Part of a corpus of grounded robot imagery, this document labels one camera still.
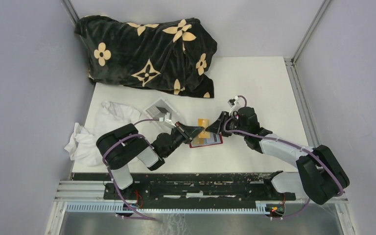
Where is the yellow credit card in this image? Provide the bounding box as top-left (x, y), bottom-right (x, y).
top-left (190, 138), bottom-right (206, 148)
top-left (198, 118), bottom-right (211, 139)

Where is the white striped credit card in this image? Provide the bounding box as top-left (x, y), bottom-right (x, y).
top-left (206, 134), bottom-right (222, 145)

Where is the white plastic card box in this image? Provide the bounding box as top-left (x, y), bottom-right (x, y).
top-left (143, 98), bottom-right (185, 134)

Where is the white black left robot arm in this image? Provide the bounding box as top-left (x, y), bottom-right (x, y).
top-left (96, 122), bottom-right (205, 199)

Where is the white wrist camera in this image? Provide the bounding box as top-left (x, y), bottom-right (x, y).
top-left (228, 95), bottom-right (240, 114)
top-left (158, 112), bottom-right (176, 129)

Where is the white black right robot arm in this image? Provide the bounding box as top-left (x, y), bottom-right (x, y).
top-left (206, 107), bottom-right (350, 205)

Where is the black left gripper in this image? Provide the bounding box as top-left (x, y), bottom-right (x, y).
top-left (164, 121), bottom-right (205, 158)

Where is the white slotted cable duct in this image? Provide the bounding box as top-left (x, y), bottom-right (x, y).
top-left (65, 201), bottom-right (268, 215)

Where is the black floral blanket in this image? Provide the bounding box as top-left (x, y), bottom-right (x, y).
top-left (74, 15), bottom-right (217, 98)

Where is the aluminium frame rail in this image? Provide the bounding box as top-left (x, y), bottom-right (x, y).
top-left (284, 0), bottom-right (344, 203)

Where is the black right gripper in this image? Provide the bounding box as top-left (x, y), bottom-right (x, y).
top-left (205, 111), bottom-right (247, 138)

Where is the stack of cards in box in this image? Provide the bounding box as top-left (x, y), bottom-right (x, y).
top-left (145, 105), bottom-right (172, 118)

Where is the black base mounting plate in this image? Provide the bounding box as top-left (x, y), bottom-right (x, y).
top-left (103, 172), bottom-right (296, 210)

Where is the red leather card holder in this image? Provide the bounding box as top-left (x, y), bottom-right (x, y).
top-left (189, 134), bottom-right (223, 148)

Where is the white crumpled cloth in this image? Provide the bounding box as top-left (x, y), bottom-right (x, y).
top-left (64, 101), bottom-right (145, 167)

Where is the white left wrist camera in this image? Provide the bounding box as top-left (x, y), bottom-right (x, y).
top-left (158, 112), bottom-right (176, 129)

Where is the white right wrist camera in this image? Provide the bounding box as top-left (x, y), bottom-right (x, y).
top-left (228, 95), bottom-right (240, 114)

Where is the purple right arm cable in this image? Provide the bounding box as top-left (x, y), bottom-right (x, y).
top-left (223, 95), bottom-right (345, 221)

